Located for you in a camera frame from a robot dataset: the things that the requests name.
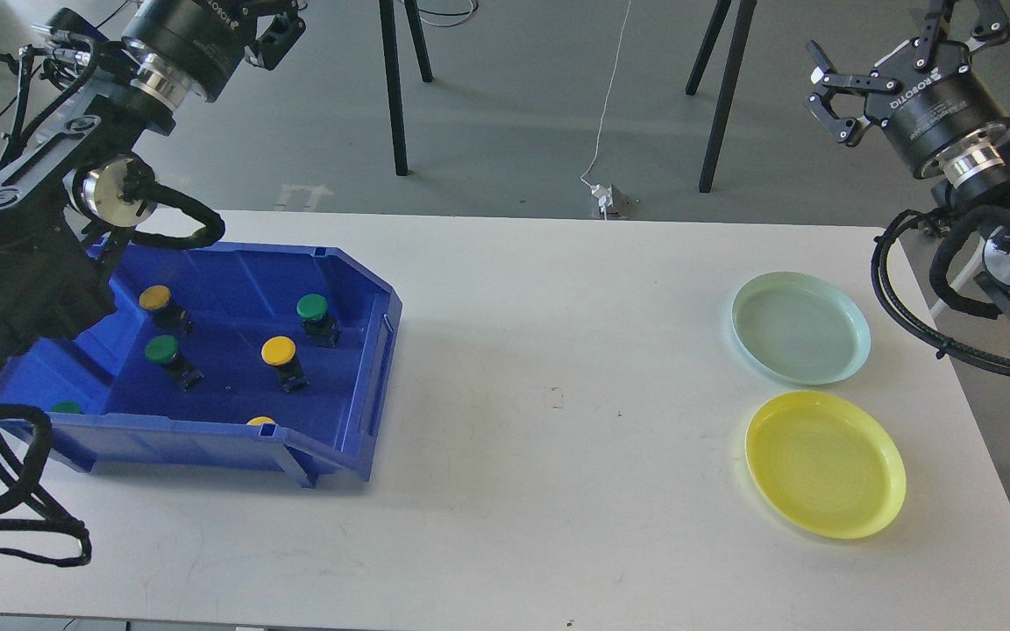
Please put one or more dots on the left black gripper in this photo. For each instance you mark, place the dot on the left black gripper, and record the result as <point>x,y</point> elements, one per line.
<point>206,40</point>

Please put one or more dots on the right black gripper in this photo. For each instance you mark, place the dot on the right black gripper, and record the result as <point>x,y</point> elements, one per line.
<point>930,109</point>

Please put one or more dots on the green push button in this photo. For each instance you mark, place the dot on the green push button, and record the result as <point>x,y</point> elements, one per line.
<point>317,321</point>
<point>164,351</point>

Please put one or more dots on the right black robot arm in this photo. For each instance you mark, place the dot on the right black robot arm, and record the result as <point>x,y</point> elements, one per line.
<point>992,28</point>

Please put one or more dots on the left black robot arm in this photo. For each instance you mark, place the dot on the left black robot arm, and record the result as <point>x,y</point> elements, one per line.
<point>74,195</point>

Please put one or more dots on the light green plate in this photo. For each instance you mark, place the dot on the light green plate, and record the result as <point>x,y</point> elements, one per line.
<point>800,329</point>

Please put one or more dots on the yellow push button back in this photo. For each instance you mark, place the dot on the yellow push button back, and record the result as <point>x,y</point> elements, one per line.
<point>166,313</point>

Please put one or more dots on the yellow plate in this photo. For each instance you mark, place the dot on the yellow plate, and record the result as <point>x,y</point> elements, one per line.
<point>825,465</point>

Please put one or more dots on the green push button front corner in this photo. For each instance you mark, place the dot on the green push button front corner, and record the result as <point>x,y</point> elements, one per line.
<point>73,407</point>

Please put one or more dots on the black stand leg left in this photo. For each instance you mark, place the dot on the black stand leg left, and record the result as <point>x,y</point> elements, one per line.
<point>386,12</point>

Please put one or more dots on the black stand leg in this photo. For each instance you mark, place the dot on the black stand leg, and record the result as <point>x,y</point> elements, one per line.
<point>732,67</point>
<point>386,12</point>

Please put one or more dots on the black stand leg right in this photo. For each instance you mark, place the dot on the black stand leg right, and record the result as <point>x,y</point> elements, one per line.
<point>732,67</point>

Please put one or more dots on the blue plastic bin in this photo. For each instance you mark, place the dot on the blue plastic bin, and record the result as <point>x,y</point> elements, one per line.
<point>239,295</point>

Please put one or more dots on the white power adapter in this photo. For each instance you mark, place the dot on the white power adapter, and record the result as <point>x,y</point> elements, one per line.
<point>610,203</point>

